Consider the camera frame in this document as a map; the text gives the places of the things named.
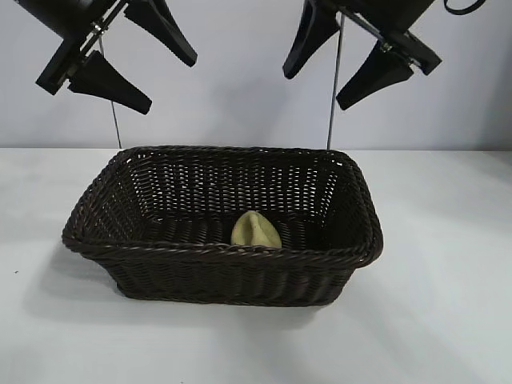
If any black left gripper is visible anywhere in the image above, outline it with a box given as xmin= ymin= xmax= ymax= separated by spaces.
xmin=11 ymin=0 xmax=198 ymax=114

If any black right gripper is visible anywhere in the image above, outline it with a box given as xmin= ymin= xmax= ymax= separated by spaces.
xmin=282 ymin=0 xmax=443 ymax=111

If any pale yellow potato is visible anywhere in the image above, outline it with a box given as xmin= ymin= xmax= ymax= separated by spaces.
xmin=230 ymin=210 xmax=282 ymax=248

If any dark brown woven basket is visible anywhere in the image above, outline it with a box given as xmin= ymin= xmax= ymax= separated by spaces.
xmin=61 ymin=144 xmax=385 ymax=307

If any thin metal rod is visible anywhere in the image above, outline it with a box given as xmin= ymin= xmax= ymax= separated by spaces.
xmin=326 ymin=10 xmax=343 ymax=151
xmin=101 ymin=38 xmax=122 ymax=148

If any black cable loop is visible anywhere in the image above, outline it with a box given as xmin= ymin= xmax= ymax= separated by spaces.
xmin=442 ymin=0 xmax=479 ymax=18

